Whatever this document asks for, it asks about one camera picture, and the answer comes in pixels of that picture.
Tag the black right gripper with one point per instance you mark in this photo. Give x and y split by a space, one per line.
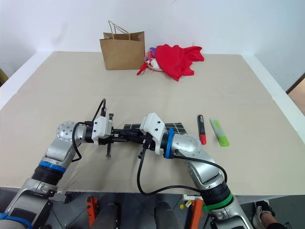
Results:
145 143

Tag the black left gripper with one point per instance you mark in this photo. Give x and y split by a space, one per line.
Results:
109 141

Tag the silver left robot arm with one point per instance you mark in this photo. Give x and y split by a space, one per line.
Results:
59 152

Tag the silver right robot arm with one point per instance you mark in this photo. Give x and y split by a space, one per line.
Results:
202 162

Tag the black grid pouch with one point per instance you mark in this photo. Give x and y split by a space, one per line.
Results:
177 128

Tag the red marker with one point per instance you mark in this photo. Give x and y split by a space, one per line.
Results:
202 131

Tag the green highlighter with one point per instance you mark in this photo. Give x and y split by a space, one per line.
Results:
220 133

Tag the orange clamp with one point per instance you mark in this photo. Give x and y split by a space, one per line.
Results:
197 214
91 210

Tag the beige table cover sheet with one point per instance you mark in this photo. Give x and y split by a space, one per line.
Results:
71 71
238 167

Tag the dark rounded shape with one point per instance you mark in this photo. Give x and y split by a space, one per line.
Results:
107 217
166 217

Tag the pink basket with colourful items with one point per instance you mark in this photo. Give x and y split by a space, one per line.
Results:
150 56

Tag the brown paper bag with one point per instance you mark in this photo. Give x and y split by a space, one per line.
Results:
122 52

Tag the small yellow object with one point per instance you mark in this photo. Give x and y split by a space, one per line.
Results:
183 206

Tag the red cloth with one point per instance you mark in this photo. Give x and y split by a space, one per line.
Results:
176 59

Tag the olive yellow object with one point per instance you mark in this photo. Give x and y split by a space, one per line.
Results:
3 77

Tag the person's white black shoe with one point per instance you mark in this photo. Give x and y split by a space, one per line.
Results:
263 212

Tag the brown wooden door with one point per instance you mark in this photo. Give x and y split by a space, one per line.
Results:
297 93

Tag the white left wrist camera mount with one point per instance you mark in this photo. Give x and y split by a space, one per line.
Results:
101 126

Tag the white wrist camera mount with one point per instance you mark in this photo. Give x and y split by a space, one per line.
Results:
153 127
101 126

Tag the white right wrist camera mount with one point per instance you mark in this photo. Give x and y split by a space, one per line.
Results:
153 127

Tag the grey metal bracket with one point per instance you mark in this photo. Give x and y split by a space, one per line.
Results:
58 196

